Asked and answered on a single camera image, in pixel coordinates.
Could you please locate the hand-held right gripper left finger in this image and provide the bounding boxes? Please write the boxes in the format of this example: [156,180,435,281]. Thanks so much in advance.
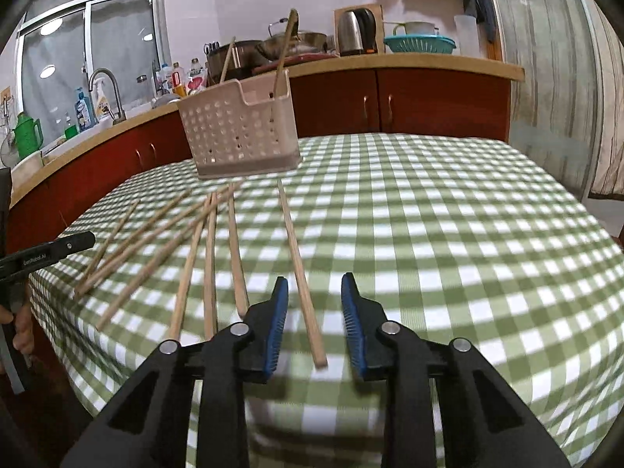
[61,275,289,468]

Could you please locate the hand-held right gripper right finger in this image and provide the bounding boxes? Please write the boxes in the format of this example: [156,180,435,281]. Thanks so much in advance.
[340,272,571,468]

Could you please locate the white perforated utensil holder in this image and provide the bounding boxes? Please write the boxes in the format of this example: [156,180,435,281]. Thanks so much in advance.
[176,69,302,179]

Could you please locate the person's left hand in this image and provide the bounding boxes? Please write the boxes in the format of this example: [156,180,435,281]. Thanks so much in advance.
[0,303,34,358]

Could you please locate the green checked tablecloth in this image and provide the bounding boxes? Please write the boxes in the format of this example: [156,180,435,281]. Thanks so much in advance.
[27,133,624,468]

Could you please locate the green thermos jug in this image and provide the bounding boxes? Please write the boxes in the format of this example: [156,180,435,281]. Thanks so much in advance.
[12,112,44,160]

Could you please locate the blue label soap bottle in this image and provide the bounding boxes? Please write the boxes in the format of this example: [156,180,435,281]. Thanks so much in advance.
[73,87,96,132]

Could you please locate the white spray bottle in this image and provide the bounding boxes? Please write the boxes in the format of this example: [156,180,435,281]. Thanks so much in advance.
[92,78,116,123]

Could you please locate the steel kitchen faucet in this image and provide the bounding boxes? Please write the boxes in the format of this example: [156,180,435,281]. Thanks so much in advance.
[88,67,128,126]

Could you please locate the sliding glass window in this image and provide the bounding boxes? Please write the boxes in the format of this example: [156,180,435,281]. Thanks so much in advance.
[12,0,164,122]

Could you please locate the red label white bottle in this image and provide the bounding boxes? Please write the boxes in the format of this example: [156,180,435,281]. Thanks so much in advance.
[170,61,187,96]

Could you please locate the dark cooking pot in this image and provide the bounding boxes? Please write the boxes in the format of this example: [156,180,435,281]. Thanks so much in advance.
[207,40,267,84]

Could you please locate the wooden kitchen countertop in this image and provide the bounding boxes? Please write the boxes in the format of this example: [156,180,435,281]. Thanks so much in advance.
[10,52,527,206]

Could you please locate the steel wok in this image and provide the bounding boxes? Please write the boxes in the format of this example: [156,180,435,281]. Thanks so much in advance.
[255,18,329,60]

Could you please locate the teal plastic colander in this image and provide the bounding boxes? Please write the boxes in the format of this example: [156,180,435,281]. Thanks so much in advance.
[382,34,458,55]

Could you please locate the steel electric kettle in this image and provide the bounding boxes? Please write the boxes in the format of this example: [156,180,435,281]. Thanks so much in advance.
[337,8,379,57]

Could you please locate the wooden cutting board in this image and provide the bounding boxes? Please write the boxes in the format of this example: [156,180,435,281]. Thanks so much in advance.
[333,3,386,55]

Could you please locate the white enamel pot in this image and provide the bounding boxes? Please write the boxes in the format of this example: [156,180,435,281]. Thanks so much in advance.
[393,20,440,38]

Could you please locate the white plastic pitcher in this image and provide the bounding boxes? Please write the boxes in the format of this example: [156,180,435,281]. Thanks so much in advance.
[453,13,481,57]

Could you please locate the striped curtain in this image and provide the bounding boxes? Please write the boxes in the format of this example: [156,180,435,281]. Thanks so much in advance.
[480,0,624,202]

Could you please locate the dark hanging clothes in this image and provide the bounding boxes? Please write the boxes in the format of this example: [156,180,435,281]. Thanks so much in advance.
[455,0,494,43]

